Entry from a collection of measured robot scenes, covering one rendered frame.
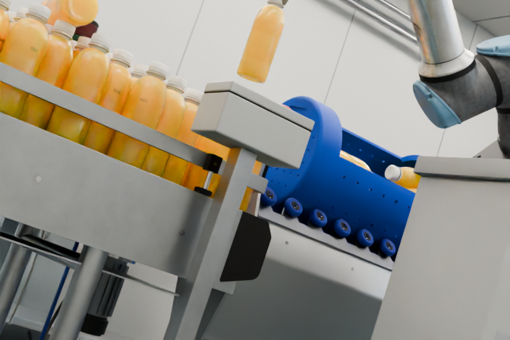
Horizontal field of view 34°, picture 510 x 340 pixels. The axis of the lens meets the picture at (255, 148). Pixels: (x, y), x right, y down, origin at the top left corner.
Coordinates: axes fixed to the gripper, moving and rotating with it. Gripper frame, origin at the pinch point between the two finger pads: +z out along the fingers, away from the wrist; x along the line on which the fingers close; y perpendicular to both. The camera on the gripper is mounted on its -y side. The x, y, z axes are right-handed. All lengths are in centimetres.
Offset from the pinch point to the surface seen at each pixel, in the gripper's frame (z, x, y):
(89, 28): 19.2, 30.1, -31.4
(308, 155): 33.4, -15.6, 11.3
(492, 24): -136, 326, 372
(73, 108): 40, -26, -47
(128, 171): 48, -29, -34
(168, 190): 50, -29, -25
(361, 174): 33.8, -18.0, 25.5
